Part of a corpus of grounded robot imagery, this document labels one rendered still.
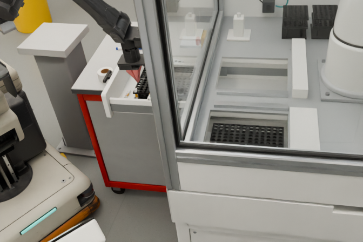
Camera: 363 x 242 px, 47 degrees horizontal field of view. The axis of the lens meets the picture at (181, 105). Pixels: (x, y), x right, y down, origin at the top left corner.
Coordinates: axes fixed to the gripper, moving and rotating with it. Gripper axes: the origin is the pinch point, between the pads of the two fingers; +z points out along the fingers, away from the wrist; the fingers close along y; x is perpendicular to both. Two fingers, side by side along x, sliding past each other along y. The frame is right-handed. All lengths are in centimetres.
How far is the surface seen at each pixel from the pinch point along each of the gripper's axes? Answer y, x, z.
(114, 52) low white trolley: -28, 45, 16
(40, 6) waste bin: -166, 205, 65
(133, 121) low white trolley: -14.1, 16.3, 35.5
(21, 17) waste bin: -181, 194, 69
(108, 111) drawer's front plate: -10.1, -9.6, 7.2
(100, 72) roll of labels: -26.0, 22.1, 12.2
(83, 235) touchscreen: 18, -81, -26
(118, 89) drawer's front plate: -9.8, 1.5, 5.9
